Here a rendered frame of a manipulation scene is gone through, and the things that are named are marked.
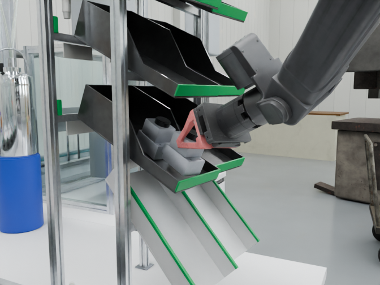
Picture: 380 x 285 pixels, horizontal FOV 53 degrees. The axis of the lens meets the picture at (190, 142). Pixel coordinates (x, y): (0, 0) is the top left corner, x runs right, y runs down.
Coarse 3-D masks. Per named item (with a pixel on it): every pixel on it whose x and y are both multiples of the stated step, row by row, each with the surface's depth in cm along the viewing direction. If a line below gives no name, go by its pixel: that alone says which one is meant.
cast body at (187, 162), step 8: (176, 136) 67; (192, 136) 66; (168, 144) 69; (176, 144) 67; (168, 152) 68; (176, 152) 67; (184, 152) 66; (192, 152) 66; (200, 152) 68; (168, 160) 68; (176, 160) 67; (184, 160) 66; (192, 160) 66; (200, 160) 67; (176, 168) 67; (184, 168) 66; (192, 168) 66; (200, 168) 68
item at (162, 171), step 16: (96, 96) 74; (128, 96) 86; (144, 96) 83; (80, 112) 77; (96, 112) 74; (112, 112) 71; (144, 112) 84; (160, 112) 81; (96, 128) 75; (112, 128) 72; (176, 128) 79; (112, 144) 72; (144, 160) 68; (160, 160) 73; (160, 176) 66; (176, 176) 69; (192, 176) 72; (208, 176) 71; (176, 192) 65
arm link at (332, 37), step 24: (336, 0) 33; (360, 0) 31; (312, 24) 37; (336, 24) 35; (360, 24) 33; (312, 48) 39; (336, 48) 37; (360, 48) 38; (288, 72) 43; (312, 72) 41; (336, 72) 41; (288, 96) 46; (312, 96) 43; (288, 120) 49
